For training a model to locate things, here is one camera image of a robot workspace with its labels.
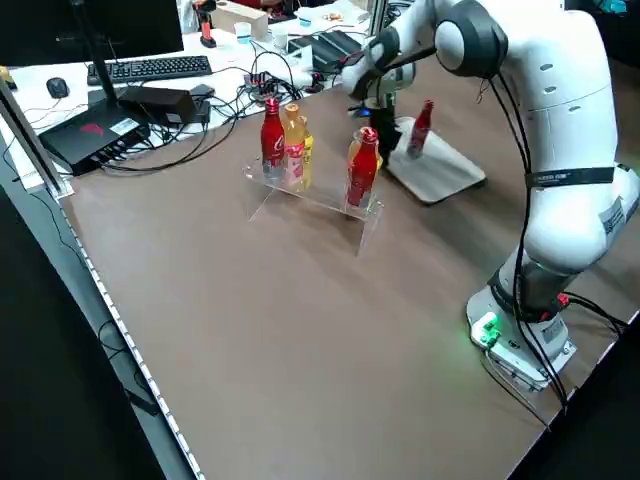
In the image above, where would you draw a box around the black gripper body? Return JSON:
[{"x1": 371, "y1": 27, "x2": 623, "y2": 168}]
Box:
[{"x1": 368, "y1": 102, "x2": 400, "y2": 136}]

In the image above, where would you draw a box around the red cola bottle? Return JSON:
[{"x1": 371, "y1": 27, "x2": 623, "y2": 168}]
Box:
[
  {"x1": 345, "y1": 127, "x2": 381, "y2": 209},
  {"x1": 259, "y1": 97, "x2": 287, "y2": 176},
  {"x1": 405, "y1": 99, "x2": 435, "y2": 160}
]

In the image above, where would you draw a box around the white rectangular tray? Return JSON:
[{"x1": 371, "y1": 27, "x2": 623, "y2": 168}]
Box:
[{"x1": 382, "y1": 116, "x2": 489, "y2": 206}]

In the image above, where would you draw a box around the clear acrylic bottle shelf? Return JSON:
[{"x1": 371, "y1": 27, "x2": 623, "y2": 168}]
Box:
[{"x1": 242, "y1": 157, "x2": 385, "y2": 257}]

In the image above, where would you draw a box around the orange tea bottle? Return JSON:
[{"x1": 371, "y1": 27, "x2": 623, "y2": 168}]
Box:
[
  {"x1": 282, "y1": 103, "x2": 307, "y2": 191},
  {"x1": 348, "y1": 128, "x2": 366, "y2": 166}
]

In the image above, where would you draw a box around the black desk device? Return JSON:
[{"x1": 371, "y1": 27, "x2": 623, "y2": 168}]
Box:
[{"x1": 287, "y1": 30, "x2": 364, "y2": 66}]

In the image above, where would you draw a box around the usb hub with plugs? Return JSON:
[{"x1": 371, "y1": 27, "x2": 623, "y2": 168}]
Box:
[{"x1": 243, "y1": 72, "x2": 281, "y2": 104}]

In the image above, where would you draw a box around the cardboard box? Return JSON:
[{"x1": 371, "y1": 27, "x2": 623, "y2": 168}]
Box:
[{"x1": 212, "y1": 2, "x2": 271, "y2": 41}]

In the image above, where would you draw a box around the black keyboard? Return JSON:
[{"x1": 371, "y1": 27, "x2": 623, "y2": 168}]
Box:
[{"x1": 87, "y1": 55, "x2": 214, "y2": 86}]

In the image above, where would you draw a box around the black box with red logo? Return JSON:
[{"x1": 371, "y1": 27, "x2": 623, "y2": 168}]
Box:
[{"x1": 38, "y1": 97, "x2": 154, "y2": 176}]

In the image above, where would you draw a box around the black monitor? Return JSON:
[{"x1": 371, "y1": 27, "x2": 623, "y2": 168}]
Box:
[{"x1": 0, "y1": 0, "x2": 185, "y2": 101}]

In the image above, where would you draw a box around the aluminium profile post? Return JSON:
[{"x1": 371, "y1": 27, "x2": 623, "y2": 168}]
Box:
[
  {"x1": 368, "y1": 0, "x2": 389, "y2": 36},
  {"x1": 0, "y1": 79, "x2": 75, "y2": 199}
]

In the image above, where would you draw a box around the black cable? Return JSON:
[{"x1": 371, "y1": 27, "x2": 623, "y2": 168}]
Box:
[
  {"x1": 559, "y1": 292, "x2": 631, "y2": 341},
  {"x1": 479, "y1": 74, "x2": 571, "y2": 416}
]

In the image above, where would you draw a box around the red handled tool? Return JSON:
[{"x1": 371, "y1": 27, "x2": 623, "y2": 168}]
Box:
[{"x1": 198, "y1": 8, "x2": 219, "y2": 50}]

